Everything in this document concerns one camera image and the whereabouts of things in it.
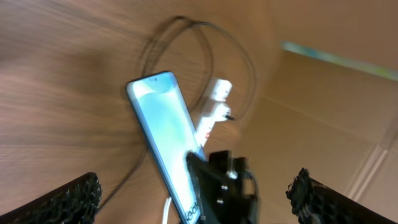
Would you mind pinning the blue Samsung Galaxy smartphone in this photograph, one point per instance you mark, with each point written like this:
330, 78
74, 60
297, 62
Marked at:
169, 131

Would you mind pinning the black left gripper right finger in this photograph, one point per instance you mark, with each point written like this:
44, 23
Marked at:
315, 203

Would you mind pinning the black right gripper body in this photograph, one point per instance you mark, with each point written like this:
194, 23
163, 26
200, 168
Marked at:
236, 198

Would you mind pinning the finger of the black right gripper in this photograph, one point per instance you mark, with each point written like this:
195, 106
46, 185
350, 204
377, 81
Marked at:
207, 187

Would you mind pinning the white USB charger plug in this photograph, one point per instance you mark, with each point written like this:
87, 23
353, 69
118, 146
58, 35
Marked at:
219, 112

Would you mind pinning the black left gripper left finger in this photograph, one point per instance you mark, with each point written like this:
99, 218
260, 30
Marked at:
75, 202

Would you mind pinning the white power strip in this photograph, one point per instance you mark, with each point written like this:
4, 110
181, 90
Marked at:
217, 91

